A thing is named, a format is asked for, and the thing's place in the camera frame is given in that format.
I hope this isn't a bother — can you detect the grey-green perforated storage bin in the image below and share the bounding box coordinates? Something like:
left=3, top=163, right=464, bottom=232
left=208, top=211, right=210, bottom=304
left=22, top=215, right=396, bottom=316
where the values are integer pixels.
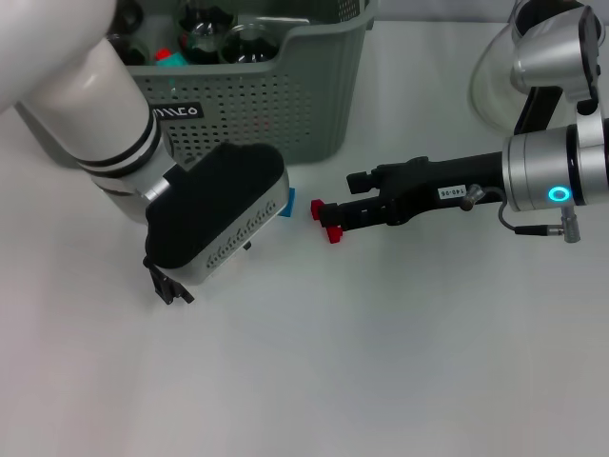
left=13, top=0, right=382, bottom=168

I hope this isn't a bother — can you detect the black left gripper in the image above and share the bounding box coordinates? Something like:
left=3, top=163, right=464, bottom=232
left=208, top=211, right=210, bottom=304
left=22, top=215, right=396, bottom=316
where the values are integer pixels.
left=142, top=242, right=253, bottom=307

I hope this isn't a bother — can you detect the glass pitcher black handle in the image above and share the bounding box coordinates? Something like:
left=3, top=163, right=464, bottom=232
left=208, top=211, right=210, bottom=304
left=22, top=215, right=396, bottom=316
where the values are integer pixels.
left=468, top=0, right=605, bottom=139

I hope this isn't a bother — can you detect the dark red brick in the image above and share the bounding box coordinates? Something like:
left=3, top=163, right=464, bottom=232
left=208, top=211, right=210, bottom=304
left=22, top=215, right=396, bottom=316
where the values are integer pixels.
left=310, top=199, right=344, bottom=245

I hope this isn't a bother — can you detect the teal square plate brick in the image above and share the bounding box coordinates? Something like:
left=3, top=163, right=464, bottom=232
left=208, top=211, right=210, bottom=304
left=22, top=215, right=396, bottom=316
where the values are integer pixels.
left=155, top=51, right=189, bottom=68

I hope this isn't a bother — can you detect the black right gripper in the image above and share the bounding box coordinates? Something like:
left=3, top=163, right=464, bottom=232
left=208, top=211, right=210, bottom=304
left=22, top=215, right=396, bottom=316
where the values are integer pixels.
left=319, top=150, right=509, bottom=234

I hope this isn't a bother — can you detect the right gripper silver cable plug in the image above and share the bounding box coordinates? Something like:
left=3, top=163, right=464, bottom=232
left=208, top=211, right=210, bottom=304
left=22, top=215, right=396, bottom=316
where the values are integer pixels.
left=462, top=184, right=580, bottom=244

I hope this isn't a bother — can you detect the blue square plate brick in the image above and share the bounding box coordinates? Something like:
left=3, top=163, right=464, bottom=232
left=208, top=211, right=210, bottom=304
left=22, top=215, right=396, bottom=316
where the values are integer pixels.
left=279, top=187, right=297, bottom=219

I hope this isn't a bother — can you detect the dark clay teapot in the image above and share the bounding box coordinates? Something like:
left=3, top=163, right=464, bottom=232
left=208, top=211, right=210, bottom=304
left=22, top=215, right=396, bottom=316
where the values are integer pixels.
left=111, top=0, right=146, bottom=37

